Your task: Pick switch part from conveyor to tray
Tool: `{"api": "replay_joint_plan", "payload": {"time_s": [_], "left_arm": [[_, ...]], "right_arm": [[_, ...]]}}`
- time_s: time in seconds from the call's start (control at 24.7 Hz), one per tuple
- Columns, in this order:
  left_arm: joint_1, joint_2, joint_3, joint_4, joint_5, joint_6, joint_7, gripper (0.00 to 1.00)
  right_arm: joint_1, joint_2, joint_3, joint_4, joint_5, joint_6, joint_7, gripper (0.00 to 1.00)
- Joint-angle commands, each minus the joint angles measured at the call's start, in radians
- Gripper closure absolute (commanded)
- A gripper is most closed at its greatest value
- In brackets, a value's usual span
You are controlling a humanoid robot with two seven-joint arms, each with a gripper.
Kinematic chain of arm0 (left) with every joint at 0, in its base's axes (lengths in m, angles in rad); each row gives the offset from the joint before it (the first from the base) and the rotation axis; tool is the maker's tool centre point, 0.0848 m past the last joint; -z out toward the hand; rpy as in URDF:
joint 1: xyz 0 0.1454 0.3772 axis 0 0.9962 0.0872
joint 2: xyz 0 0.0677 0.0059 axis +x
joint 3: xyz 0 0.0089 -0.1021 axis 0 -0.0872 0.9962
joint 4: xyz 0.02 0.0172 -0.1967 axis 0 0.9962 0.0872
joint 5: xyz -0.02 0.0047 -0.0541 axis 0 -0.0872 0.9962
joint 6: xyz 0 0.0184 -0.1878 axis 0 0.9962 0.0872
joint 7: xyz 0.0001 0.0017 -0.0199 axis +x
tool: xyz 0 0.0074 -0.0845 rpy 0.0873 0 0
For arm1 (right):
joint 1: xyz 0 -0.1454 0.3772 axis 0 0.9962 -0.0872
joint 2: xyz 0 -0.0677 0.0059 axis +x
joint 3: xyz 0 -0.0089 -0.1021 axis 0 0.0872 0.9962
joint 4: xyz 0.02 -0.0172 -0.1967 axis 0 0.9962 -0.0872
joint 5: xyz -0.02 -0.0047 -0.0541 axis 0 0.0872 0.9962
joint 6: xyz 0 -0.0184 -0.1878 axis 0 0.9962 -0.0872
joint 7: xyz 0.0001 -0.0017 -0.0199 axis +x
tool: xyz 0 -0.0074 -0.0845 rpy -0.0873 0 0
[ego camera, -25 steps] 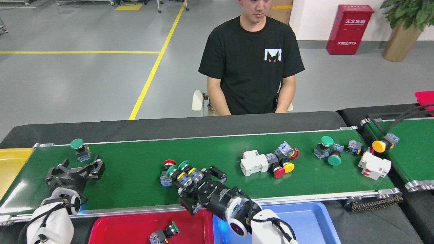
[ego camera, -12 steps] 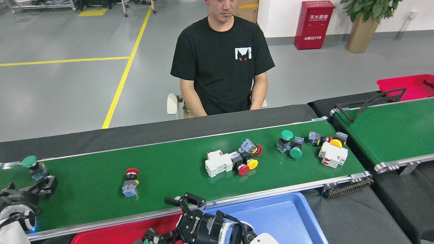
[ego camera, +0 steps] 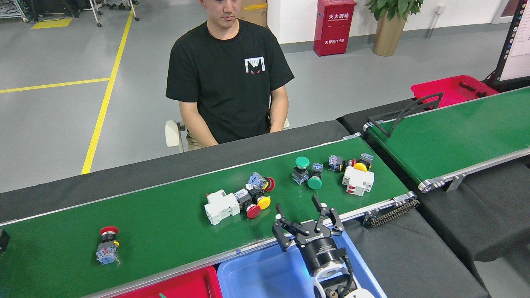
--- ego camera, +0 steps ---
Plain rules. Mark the gold plant pot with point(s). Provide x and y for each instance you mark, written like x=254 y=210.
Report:
x=388 y=35

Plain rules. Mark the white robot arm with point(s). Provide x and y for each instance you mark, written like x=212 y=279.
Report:
x=331 y=274

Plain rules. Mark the white stand on wheels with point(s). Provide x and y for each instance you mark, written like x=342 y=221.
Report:
x=98 y=16

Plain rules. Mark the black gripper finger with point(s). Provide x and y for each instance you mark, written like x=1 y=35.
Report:
x=4 y=241

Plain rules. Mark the white circuit breaker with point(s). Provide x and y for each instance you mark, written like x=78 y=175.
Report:
x=358 y=181
x=221 y=207

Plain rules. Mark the blue plastic tray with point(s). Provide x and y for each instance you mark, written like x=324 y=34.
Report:
x=256 y=277

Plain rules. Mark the red push button switch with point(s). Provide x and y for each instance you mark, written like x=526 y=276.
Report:
x=107 y=252
x=253 y=211
x=335 y=162
x=256 y=180

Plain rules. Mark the black conveyor guide bracket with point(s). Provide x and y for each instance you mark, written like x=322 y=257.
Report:
x=379 y=129

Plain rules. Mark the person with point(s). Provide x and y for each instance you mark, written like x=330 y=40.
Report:
x=223 y=82

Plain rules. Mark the person's right forearm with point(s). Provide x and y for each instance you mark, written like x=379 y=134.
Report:
x=198 y=126

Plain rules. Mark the small black plastic part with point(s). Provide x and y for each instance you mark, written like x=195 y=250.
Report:
x=467 y=87

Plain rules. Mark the red fire extinguisher box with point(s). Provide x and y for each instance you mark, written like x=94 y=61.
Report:
x=334 y=29

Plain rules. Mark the brown cardboard box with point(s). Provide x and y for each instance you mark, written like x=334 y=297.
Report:
x=254 y=14

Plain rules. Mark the red plastic bin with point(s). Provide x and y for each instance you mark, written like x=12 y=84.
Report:
x=439 y=93

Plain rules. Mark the person's left forearm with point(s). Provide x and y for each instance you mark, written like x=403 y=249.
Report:
x=279 y=111

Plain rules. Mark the grey office chair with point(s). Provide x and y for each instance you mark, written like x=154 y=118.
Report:
x=172 y=132

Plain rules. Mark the short green conveyor belt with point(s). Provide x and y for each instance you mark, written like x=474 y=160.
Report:
x=455 y=132

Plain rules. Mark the long green conveyor belt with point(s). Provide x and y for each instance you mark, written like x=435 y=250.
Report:
x=165 y=231

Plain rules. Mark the red plastic tray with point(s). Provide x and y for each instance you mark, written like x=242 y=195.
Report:
x=178 y=285

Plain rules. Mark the white wall socket with conduit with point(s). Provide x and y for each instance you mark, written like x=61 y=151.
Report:
x=441 y=9

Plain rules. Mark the large black table cloth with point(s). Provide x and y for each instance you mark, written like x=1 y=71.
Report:
x=124 y=178

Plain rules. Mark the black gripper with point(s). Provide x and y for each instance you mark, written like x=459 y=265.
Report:
x=321 y=252

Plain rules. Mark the metal equipment cart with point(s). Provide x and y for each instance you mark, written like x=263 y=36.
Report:
x=12 y=8

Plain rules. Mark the black framed display screen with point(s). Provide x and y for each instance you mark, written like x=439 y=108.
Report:
x=521 y=41

